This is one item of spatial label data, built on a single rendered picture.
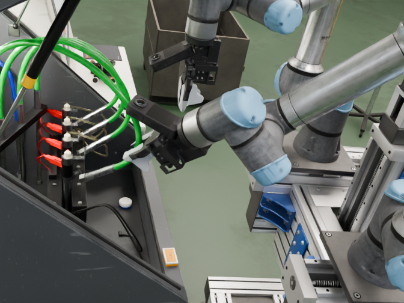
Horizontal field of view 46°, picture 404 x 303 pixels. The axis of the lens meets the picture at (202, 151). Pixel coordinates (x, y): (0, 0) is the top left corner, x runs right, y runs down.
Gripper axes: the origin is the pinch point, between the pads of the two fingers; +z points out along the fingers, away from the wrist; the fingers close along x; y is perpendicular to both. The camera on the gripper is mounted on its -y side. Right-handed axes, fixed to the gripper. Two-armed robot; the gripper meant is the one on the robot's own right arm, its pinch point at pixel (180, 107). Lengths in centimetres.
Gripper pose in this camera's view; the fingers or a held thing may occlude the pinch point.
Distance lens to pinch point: 126.1
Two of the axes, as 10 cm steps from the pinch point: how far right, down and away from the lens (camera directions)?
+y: 9.6, 0.1, 2.9
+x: -2.4, -5.6, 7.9
